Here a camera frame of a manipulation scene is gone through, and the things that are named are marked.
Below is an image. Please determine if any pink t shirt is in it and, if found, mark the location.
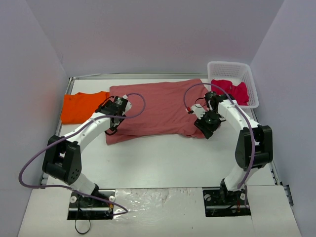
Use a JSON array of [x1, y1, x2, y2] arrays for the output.
[[106, 79, 208, 145]]

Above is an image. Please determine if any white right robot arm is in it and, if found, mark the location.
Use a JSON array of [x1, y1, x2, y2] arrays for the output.
[[189, 91, 273, 204]]

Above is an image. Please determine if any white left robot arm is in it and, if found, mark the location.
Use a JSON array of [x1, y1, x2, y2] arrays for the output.
[[42, 95, 131, 206]]

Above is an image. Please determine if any orange folded t shirt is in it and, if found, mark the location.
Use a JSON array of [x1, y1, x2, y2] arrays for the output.
[[60, 91, 110, 124]]

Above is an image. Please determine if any magenta t shirt in basket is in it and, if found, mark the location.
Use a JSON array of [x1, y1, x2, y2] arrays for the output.
[[211, 79, 249, 106]]

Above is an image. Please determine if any white plastic basket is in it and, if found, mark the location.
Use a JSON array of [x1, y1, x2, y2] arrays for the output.
[[207, 61, 259, 109]]

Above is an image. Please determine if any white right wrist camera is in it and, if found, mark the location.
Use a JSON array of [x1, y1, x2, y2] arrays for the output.
[[186, 104, 207, 119]]

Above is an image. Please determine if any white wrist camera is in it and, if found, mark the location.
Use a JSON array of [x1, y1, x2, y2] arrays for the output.
[[186, 104, 207, 119], [122, 94, 132, 115]]

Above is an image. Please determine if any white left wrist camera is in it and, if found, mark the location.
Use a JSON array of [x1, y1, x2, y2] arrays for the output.
[[122, 94, 132, 115]]

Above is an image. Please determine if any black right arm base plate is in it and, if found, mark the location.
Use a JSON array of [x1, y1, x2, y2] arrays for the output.
[[202, 187, 251, 217]]

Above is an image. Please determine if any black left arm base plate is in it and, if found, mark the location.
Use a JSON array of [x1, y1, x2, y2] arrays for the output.
[[67, 192, 114, 220]]

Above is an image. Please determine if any thin black cable loop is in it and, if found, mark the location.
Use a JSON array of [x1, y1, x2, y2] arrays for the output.
[[75, 218, 91, 235]]

